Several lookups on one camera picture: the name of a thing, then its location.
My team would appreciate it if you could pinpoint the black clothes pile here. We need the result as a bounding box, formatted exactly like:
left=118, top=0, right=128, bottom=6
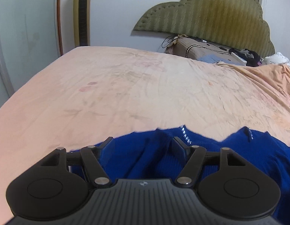
left=229, top=48, right=262, bottom=67

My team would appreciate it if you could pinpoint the black cable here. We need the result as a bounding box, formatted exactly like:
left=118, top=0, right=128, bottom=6
left=161, top=34, right=181, bottom=51

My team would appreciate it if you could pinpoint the glass wardrobe sliding door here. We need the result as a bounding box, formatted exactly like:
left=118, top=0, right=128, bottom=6
left=0, top=0, right=60, bottom=107

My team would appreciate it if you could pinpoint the brown cardboard box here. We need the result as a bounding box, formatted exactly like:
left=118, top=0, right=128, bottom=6
left=166, top=37, right=247, bottom=66

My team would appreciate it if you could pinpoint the pink floral bed sheet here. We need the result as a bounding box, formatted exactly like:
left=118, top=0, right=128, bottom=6
left=0, top=47, right=290, bottom=224

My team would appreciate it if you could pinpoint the red door frame strip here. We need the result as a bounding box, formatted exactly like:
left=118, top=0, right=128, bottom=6
left=56, top=0, right=63, bottom=56

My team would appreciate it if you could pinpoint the gold tower fan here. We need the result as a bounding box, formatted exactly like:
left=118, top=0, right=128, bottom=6
left=73, top=0, right=91, bottom=47

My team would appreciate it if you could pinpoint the blue beaded sweater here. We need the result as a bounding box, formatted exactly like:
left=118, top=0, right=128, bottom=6
left=71, top=126, right=290, bottom=224

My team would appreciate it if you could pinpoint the white patterned pillow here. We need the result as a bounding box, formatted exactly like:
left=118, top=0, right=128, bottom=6
left=262, top=52, right=290, bottom=69

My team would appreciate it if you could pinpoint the olive upholstered headboard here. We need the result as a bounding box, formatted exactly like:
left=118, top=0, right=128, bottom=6
left=134, top=0, right=275, bottom=57

